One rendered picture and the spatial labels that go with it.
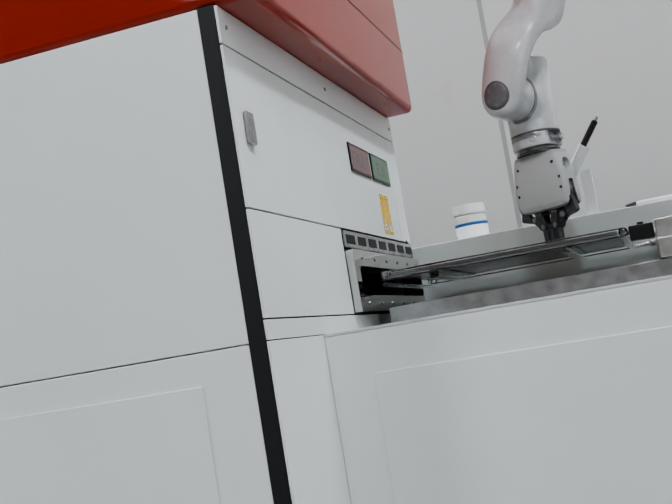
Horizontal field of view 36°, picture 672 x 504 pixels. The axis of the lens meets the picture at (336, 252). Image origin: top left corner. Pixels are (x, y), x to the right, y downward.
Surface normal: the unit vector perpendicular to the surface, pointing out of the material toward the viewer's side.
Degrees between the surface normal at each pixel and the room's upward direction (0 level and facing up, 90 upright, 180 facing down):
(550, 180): 91
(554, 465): 90
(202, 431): 90
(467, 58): 90
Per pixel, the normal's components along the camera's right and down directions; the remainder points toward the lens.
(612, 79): -0.44, -0.01
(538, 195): -0.67, 0.12
